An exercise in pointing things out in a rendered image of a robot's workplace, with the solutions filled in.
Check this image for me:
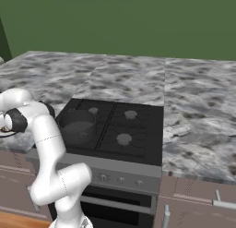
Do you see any mauve cupboard door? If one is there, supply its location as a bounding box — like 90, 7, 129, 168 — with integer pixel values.
153, 196, 236, 228

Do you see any black gas hob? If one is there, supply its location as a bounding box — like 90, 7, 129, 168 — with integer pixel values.
54, 97, 165, 168

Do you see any black oven door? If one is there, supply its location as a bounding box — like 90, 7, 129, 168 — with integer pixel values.
48, 185, 159, 228

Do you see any grey oven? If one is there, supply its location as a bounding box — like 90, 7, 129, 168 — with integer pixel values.
25, 148, 163, 228

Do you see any dark grey cooking pot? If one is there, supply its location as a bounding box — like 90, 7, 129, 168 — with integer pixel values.
57, 109, 99, 146

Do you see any grey drawer handle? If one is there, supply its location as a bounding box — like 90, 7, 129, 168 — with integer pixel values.
211, 189, 236, 210

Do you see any grey oven door handle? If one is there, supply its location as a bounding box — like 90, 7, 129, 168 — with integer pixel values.
79, 195, 157, 215

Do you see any grey cupboard door handle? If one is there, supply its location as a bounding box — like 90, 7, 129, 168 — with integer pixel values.
161, 204, 171, 228

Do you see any mauve drawer front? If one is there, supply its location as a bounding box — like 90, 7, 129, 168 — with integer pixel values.
0, 149, 39, 177
158, 172, 236, 211

